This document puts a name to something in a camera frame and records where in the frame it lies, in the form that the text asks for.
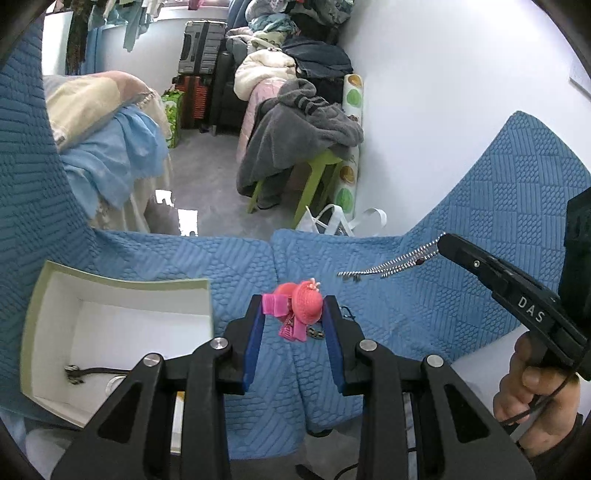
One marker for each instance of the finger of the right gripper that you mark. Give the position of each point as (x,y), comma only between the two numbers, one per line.
(498,281)

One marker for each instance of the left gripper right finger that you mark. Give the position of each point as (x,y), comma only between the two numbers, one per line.
(416,407)

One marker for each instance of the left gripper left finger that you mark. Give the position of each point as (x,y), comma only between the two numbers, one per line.
(129,437)

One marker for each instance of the pink hat hair clip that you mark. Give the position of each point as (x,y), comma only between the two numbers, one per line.
(298,307)

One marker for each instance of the person's right hand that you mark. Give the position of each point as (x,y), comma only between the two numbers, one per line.
(517,390)

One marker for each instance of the green open cardboard box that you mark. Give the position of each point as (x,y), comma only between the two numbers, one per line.
(80,328)

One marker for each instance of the right blue textured cushion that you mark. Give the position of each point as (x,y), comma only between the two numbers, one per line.
(512,203)

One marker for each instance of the blue textured cushion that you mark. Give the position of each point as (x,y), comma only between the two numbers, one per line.
(512,203)
(41,221)

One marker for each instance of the fruit pattern rolled mat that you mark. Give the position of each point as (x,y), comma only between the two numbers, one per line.
(346,174)

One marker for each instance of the white tote bag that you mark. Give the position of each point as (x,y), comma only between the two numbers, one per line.
(332,221)

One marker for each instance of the green plastic stool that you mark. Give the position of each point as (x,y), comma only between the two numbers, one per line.
(324,170)

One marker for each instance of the left blue textured cushion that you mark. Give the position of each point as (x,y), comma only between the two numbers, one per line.
(41,221)

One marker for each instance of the grey blanket on stool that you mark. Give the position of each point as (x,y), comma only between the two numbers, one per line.
(292,128)

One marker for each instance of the light blue bed sheet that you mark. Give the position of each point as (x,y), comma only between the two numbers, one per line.
(105,166)

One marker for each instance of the dark navy folded clothes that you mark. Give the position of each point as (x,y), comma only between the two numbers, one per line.
(316,59)

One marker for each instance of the green shopping bag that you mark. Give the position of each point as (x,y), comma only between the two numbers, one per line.
(172,100)

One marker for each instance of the cream padded jacket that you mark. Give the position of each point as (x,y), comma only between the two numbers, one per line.
(262,65)

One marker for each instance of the red suitcase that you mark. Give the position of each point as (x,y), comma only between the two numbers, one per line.
(195,89)

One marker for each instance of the beige pink quilt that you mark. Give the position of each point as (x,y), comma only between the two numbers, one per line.
(80,105)

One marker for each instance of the grey hard suitcase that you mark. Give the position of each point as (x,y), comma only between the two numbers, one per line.
(201,43)

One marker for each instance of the hanging clothes rack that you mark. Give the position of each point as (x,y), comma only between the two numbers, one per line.
(143,38)

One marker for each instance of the white wall switch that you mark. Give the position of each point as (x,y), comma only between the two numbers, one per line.
(580,78)

